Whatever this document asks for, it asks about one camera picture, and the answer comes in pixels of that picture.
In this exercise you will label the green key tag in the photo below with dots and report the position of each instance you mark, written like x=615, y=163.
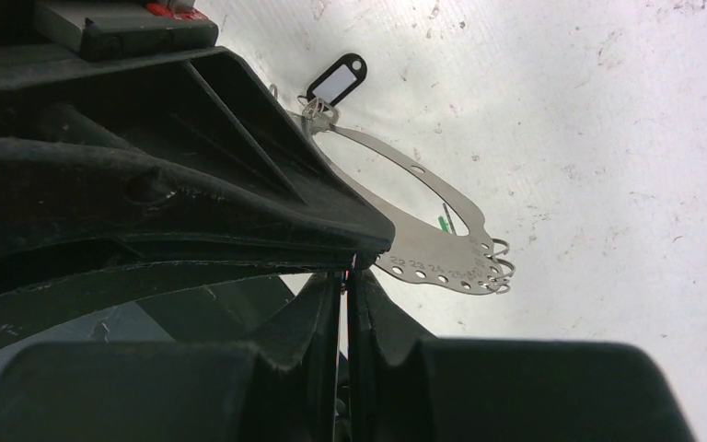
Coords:
x=446, y=224

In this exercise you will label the key with grey tag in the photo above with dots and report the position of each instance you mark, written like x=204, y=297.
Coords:
x=323, y=95

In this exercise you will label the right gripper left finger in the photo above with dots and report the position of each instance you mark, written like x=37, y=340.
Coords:
x=243, y=361

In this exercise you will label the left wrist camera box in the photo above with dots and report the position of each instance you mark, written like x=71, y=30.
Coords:
x=111, y=30

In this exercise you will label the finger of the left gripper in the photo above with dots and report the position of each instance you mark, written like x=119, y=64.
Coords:
x=173, y=155
x=115, y=305

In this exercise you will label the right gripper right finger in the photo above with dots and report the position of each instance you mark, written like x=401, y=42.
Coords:
x=409, y=385

